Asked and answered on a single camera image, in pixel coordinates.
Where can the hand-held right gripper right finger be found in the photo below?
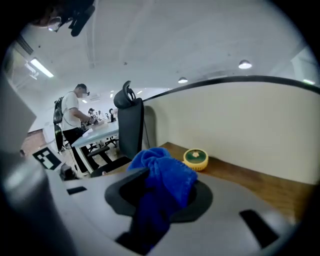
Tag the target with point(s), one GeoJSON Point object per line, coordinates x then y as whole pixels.
{"type": "Point", "coordinates": [225, 220]}

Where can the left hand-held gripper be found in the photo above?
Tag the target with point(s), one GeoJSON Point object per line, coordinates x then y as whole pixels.
{"type": "Point", "coordinates": [47, 158]}

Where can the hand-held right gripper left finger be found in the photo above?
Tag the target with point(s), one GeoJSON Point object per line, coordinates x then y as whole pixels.
{"type": "Point", "coordinates": [95, 205]}

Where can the blue cloth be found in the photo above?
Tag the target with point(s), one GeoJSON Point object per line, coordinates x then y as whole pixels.
{"type": "Point", "coordinates": [165, 172]}

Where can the light blue desk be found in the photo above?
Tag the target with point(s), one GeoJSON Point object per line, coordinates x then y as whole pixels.
{"type": "Point", "coordinates": [100, 133]}

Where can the yellow handheld fan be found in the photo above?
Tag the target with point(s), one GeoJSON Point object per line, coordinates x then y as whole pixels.
{"type": "Point", "coordinates": [196, 156]}

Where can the black office chair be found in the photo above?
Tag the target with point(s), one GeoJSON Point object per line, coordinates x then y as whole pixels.
{"type": "Point", "coordinates": [130, 125]}

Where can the ceiling strip light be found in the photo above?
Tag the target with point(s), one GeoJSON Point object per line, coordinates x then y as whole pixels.
{"type": "Point", "coordinates": [41, 67]}

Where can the person's glasses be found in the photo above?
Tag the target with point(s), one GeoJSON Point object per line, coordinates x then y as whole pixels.
{"type": "Point", "coordinates": [53, 25]}

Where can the dome ceiling lamp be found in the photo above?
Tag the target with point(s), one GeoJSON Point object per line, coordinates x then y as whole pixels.
{"type": "Point", "coordinates": [245, 64]}
{"type": "Point", "coordinates": [182, 80]}

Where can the black head-mounted camera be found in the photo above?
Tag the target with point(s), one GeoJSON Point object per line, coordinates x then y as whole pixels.
{"type": "Point", "coordinates": [80, 22]}

